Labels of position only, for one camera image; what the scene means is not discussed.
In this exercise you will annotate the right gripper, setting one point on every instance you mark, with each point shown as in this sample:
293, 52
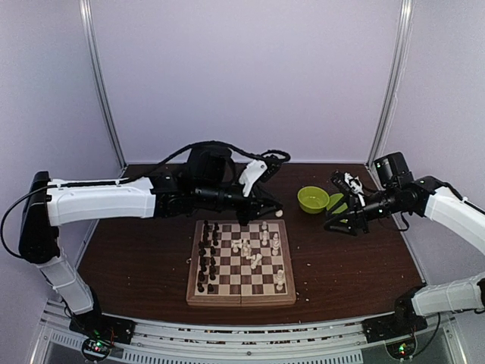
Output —
358, 218

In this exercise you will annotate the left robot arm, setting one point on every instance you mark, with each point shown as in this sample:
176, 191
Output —
210, 175

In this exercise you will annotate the green plastic bowl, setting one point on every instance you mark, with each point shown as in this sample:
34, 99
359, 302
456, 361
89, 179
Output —
313, 200

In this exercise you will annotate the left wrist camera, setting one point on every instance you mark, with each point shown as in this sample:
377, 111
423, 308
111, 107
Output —
258, 170

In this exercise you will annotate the wooden chess board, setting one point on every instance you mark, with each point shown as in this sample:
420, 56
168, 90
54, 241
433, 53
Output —
236, 284

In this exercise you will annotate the black chess pieces row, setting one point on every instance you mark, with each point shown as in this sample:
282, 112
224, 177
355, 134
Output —
208, 249

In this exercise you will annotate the white chess pieces pile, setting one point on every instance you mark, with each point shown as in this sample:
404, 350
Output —
244, 247

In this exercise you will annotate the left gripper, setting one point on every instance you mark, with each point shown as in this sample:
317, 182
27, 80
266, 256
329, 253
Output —
255, 204

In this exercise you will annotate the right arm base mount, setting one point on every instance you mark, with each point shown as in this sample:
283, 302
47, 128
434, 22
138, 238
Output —
397, 329

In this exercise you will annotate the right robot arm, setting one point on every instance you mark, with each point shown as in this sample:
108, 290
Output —
427, 197

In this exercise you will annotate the green plastic plate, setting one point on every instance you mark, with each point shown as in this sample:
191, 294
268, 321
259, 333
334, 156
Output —
336, 199

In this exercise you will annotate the white king chess piece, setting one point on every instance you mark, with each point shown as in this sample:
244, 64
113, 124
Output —
279, 280

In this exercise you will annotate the aluminium corner post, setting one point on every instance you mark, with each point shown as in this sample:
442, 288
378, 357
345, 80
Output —
397, 70
100, 87

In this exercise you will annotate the left aluminium corner post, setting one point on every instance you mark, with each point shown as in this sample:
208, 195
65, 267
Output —
100, 87

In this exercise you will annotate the right aluminium corner post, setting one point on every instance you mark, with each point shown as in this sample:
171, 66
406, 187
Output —
397, 70

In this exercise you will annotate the aluminium front rail frame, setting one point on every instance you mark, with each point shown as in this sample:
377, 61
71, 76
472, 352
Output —
334, 341

